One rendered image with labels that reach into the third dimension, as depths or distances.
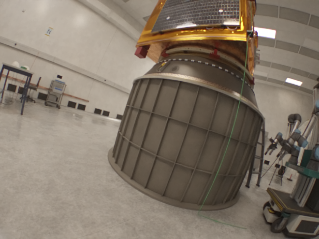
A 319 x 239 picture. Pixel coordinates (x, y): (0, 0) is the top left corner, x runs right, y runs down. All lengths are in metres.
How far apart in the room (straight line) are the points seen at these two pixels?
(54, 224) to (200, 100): 1.44
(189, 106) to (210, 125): 0.25
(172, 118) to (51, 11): 5.78
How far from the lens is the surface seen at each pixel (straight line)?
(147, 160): 1.39
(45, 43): 5.71
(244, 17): 1.84
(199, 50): 1.75
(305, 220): 1.75
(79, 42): 5.97
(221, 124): 1.31
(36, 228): 0.91
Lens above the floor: 0.73
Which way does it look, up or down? level
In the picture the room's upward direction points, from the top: 18 degrees clockwise
